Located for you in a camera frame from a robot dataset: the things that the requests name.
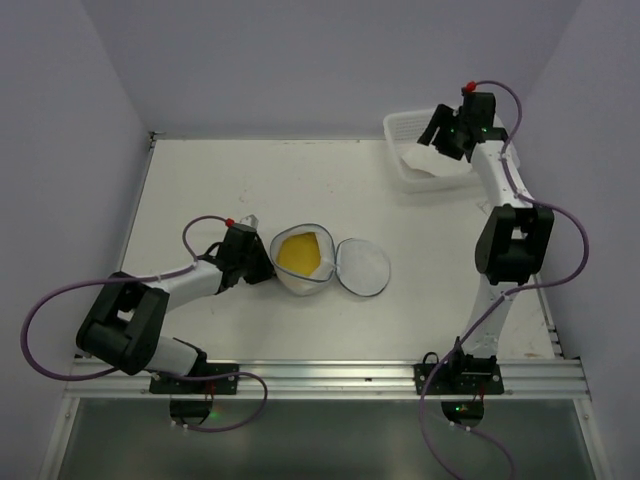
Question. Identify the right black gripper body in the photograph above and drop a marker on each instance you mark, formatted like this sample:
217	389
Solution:
442	138

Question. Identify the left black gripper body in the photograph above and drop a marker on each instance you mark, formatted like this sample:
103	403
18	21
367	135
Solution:
257	262

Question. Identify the white bra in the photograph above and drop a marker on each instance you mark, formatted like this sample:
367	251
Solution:
428	160

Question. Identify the yellow bra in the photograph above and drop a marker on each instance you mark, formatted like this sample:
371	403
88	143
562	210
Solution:
300	254

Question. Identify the white mesh laundry bag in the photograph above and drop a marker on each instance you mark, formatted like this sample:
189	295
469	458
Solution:
359	266

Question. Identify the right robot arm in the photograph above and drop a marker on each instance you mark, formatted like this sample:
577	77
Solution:
512	245

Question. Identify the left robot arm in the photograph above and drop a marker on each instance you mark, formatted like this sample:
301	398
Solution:
123	326

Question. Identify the white plastic perforated basket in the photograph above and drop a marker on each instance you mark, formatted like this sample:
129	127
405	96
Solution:
402	131

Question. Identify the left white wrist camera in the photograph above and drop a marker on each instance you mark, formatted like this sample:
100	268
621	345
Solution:
251	221

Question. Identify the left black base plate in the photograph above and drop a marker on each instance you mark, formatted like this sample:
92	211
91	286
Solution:
192	401

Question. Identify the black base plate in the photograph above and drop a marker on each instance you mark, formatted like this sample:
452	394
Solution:
192	401
471	378

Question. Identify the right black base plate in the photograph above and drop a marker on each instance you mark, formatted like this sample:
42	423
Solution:
471	378

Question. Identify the aluminium front rail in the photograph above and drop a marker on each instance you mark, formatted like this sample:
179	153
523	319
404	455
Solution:
529	379

